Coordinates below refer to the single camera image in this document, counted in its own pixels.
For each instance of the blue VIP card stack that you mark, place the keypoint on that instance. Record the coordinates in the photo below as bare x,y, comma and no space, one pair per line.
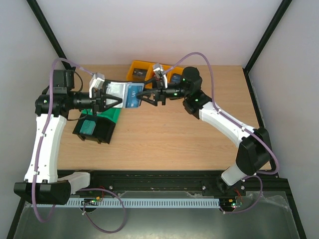
175,78

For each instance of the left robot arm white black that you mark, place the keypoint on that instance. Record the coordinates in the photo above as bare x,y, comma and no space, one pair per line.
41,184

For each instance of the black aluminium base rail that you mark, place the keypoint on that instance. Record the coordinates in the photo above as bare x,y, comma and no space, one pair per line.
204,182

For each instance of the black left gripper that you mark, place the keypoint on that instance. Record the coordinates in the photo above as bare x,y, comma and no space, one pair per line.
98,100

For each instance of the green plastic bin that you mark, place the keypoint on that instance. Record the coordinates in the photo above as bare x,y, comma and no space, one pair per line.
111,114

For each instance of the yellow bin with grey cards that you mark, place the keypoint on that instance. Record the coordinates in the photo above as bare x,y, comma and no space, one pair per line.
136,64

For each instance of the teal VIP card stack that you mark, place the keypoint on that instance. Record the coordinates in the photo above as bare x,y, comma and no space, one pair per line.
87,127

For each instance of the white slotted cable duct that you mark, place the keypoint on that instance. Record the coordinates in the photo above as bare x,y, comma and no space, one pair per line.
157,203

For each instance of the yellow bin with red cards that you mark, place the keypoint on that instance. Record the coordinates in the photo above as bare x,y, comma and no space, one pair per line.
149,75

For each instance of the yellow bin with blue cards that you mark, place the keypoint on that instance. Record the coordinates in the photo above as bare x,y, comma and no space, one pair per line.
177,70

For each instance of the grey VIP card stack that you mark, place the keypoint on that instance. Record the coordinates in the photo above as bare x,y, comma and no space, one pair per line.
139,73

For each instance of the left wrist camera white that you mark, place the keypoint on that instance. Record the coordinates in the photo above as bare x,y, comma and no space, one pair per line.
96,81

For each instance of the black frame post left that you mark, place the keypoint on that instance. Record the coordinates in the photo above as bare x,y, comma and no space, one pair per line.
38,13

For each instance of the black frame post right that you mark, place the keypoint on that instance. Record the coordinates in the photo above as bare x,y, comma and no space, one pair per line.
280,12

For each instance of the black frame post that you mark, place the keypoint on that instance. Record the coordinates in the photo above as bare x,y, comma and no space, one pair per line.
280,12
38,13

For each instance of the black leather card holder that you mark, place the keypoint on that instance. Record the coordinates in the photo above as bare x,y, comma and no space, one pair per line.
117,88

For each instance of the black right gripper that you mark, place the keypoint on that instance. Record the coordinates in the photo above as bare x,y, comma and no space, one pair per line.
159,93

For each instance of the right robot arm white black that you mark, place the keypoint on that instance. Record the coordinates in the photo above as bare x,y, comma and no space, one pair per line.
253,144

